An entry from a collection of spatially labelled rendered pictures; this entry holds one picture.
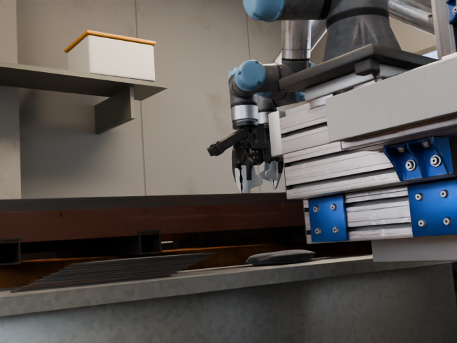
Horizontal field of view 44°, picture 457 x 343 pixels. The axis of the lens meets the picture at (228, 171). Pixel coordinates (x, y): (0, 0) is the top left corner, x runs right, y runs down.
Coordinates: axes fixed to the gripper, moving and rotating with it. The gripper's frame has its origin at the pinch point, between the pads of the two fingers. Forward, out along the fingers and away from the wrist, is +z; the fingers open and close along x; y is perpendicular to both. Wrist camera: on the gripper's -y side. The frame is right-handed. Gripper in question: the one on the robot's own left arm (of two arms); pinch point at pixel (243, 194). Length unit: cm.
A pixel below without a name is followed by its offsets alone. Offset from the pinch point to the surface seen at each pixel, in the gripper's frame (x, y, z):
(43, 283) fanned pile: -29, -59, 17
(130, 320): -20, -41, 27
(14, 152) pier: 246, -20, -54
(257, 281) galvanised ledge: -36.4, -20.3, 20.5
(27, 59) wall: 274, -5, -126
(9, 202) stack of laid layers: -12, -62, 2
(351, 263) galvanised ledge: -36.4, 3.9, 18.9
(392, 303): -20.4, 30.7, 31.4
